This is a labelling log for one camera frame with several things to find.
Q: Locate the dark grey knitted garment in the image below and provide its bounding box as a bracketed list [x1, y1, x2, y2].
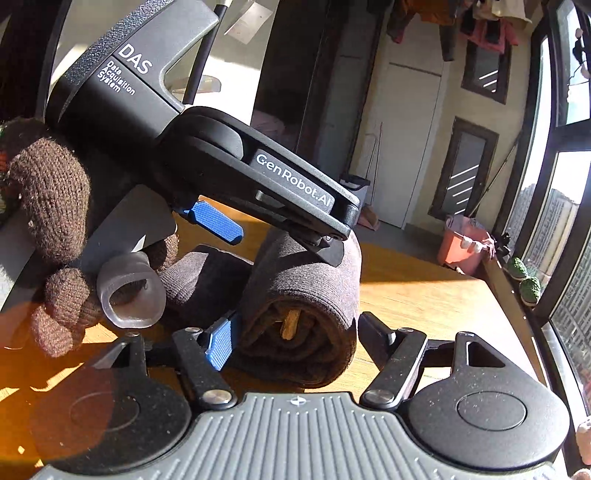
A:
[159, 228, 362, 388]

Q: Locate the brown knit gloved left hand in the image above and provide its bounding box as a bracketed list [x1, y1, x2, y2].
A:
[1, 118, 178, 358]

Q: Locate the pink dustpan with broom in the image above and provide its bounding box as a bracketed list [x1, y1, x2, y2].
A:
[359, 123, 383, 232]

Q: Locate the white plastic trash bin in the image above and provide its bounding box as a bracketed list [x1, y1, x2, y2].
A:
[339, 173, 370, 209]

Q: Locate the pink bed in room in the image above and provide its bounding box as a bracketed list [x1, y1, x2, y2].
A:
[250, 110, 293, 143]

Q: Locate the orange bucket with cloths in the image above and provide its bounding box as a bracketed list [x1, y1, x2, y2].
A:
[437, 214, 496, 276]

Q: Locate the green slipper near window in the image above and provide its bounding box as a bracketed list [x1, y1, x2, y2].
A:
[504, 257, 529, 282]

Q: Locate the black white vacuum handle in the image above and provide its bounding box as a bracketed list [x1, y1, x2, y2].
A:
[182, 0, 232, 105]

